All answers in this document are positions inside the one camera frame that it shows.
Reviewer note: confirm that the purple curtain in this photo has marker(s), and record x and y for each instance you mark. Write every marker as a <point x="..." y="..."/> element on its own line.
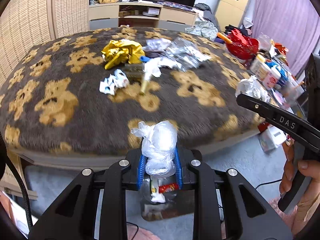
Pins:
<point x="292" y="23"/>

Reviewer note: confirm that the silver foil snack bag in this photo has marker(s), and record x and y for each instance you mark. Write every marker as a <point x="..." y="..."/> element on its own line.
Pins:
<point x="186" y="54"/>

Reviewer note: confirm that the red snack wrapper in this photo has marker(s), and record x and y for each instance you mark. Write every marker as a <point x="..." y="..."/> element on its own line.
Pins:
<point x="168" y="188"/>

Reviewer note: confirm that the right hand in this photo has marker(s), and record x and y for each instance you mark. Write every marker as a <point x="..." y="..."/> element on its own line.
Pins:
<point x="299" y="190"/>

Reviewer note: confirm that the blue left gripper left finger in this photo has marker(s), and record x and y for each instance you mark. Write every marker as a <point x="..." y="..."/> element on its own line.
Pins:
<point x="141" y="171"/>

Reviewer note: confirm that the pink fluffy rug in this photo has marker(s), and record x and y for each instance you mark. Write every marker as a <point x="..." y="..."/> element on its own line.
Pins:
<point x="141" y="233"/>

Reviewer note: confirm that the black metal trash bin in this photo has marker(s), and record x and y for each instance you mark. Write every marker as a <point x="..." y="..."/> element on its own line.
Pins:
<point x="159" y="206"/>

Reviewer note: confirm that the clear plastic bag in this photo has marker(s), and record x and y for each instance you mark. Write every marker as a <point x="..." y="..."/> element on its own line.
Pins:
<point x="158" y="146"/>

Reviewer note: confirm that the white crumpled paper wrapper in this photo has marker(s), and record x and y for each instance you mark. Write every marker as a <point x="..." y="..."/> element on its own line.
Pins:
<point x="115" y="81"/>

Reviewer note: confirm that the grey bear pattern blanket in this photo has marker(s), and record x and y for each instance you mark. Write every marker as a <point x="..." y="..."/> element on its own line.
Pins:
<point x="51" y="103"/>

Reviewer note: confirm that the white crumpled tissue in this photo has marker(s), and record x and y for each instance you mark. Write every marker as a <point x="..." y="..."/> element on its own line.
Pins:
<point x="153" y="66"/>

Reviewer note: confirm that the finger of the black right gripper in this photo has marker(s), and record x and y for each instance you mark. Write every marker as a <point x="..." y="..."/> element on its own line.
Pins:
<point x="298" y="129"/>

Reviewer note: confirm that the beige tv cabinet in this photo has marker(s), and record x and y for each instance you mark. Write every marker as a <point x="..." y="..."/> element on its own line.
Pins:
<point x="135" y="14"/>

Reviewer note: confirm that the yellow wrapper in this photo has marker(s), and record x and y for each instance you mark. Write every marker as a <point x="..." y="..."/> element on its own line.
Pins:
<point x="122" y="51"/>

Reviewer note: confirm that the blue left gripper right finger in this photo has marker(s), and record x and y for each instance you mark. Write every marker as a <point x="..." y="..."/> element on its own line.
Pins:
<point x="178" y="173"/>

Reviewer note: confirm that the gold tube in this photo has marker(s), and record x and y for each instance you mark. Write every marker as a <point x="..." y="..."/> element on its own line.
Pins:
<point x="144" y="85"/>

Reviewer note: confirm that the white crumpled paper right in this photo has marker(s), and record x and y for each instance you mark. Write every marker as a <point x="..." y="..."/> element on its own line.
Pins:
<point x="252" y="87"/>

